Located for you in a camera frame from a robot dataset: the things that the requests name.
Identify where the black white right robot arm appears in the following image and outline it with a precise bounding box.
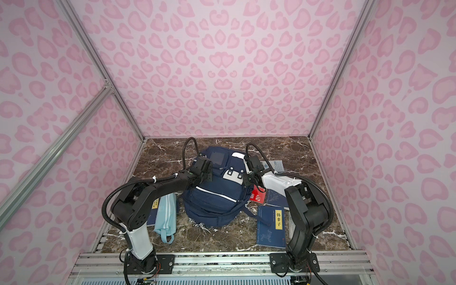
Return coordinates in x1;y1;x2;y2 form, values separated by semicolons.
243;154;334;277

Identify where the blue book yellow label front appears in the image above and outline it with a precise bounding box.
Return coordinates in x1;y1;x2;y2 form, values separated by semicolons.
256;205;286;249

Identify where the light blue calculator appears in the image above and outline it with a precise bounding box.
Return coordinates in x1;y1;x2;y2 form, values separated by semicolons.
261;160;285;173

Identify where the red stationery packet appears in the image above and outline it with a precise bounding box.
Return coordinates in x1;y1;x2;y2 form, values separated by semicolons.
250;185;267;204

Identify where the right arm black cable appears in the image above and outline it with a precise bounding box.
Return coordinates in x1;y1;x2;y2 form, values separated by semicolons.
245;143;334;229

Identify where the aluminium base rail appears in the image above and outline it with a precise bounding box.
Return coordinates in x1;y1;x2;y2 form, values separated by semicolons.
65;251;378;285

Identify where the navy blue backpack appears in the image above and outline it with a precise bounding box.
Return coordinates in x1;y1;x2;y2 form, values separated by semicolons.
182;146;271;228

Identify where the left diagonal aluminium strut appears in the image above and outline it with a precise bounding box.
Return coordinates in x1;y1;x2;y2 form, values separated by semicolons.
1;84;112;229

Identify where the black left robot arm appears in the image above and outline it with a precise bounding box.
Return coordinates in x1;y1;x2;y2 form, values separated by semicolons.
102;156;213;284

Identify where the aluminium corner post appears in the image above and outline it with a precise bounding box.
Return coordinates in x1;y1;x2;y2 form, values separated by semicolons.
56;0;146;142
308;0;378;141

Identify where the teal pencil case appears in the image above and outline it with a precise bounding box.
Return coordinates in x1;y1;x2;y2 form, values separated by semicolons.
154;193;177;244

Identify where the left aluminium corner post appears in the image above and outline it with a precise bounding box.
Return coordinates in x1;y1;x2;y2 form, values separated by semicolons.
56;0;146;142

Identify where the blue book yellow label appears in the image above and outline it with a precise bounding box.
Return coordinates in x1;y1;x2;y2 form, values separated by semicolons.
256;205;286;249
265;190;289;210

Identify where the right aluminium corner post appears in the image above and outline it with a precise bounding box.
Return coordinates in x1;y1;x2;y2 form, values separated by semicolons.
308;0;378;141

